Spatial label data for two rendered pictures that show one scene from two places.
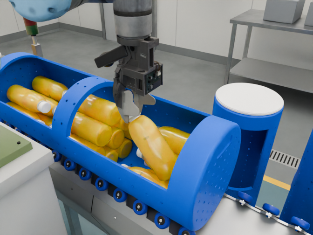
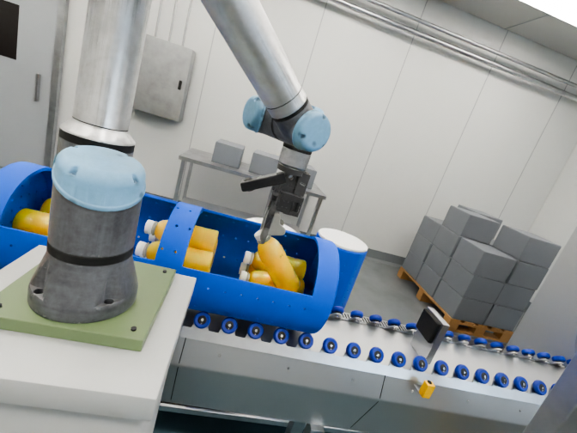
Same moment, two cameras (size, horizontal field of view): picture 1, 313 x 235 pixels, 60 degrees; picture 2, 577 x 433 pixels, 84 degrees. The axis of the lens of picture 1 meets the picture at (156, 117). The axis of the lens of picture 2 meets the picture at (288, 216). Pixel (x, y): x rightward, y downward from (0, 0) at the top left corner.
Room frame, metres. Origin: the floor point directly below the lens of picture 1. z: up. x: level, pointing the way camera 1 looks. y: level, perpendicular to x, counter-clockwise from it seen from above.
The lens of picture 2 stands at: (-0.03, 0.61, 1.53)
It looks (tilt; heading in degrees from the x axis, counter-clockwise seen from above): 16 degrees down; 314
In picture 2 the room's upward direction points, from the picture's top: 18 degrees clockwise
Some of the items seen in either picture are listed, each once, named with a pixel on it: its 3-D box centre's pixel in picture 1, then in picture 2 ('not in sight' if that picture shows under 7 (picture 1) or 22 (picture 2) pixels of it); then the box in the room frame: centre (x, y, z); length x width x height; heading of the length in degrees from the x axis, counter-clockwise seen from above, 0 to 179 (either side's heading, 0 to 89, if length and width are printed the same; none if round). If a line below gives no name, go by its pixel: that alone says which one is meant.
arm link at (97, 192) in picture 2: not in sight; (99, 197); (0.49, 0.48, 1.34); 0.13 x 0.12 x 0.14; 172
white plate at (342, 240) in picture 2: not in sight; (343, 240); (0.90, -0.80, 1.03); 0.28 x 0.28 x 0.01
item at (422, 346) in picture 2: not in sight; (427, 334); (0.25, -0.49, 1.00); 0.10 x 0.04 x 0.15; 144
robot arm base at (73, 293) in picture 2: not in sight; (89, 266); (0.48, 0.48, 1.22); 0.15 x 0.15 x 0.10
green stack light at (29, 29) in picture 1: (31, 29); not in sight; (1.54, 0.69, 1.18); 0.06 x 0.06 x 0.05
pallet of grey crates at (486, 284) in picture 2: not in sight; (466, 263); (1.00, -3.63, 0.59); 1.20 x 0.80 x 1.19; 146
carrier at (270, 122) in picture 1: (233, 174); not in sight; (1.02, -0.39, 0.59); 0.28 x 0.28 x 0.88
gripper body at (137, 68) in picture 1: (137, 63); (287, 190); (0.56, 0.04, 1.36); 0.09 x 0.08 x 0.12; 54
